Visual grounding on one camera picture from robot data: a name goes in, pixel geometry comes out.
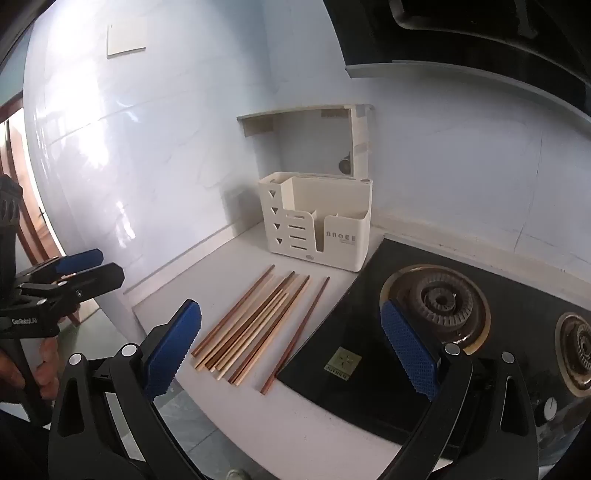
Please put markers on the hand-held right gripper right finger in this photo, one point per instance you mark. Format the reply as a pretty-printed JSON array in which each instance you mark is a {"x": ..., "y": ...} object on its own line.
[{"x": 408, "y": 350}]

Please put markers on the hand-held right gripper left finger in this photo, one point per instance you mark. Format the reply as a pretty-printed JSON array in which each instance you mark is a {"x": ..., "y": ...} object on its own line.
[{"x": 173, "y": 350}]

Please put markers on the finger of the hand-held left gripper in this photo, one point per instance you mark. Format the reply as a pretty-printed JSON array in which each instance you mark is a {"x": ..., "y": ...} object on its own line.
[
  {"x": 83, "y": 259},
  {"x": 99, "y": 279}
]

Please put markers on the light wooden chopstick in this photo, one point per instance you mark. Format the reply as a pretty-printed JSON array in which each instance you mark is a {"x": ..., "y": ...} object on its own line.
[{"x": 64, "y": 277}]

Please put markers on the row of wooden chopsticks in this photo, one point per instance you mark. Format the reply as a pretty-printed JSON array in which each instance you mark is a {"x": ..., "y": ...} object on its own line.
[{"x": 258, "y": 323}]

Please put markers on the cream plastic utensil holder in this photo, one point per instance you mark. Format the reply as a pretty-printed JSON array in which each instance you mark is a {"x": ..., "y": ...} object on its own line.
[{"x": 332, "y": 240}]

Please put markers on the person's left hand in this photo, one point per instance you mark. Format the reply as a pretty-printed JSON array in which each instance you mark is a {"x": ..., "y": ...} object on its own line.
[{"x": 48, "y": 364}]

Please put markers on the round stove burner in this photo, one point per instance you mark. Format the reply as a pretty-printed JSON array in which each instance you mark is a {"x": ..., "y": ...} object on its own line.
[
  {"x": 438, "y": 304},
  {"x": 577, "y": 350}
]

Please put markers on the black glass gas stove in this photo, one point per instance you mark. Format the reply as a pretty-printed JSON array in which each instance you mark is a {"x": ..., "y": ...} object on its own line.
[{"x": 360, "y": 300}]

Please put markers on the brown wooden door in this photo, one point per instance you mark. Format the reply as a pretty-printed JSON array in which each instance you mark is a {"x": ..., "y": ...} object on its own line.
[{"x": 18, "y": 152}]

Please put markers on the white stove knob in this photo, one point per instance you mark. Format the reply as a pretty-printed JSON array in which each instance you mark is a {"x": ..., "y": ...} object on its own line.
[{"x": 550, "y": 408}]

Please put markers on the round metal valve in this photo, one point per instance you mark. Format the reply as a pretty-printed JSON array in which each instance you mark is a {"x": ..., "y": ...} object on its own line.
[{"x": 344, "y": 165}]

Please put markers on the dark range hood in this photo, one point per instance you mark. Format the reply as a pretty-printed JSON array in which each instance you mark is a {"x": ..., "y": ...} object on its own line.
[{"x": 461, "y": 41}]

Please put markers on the white wall plate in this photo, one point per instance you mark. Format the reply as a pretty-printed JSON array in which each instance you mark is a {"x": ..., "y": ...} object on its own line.
[{"x": 127, "y": 37}]

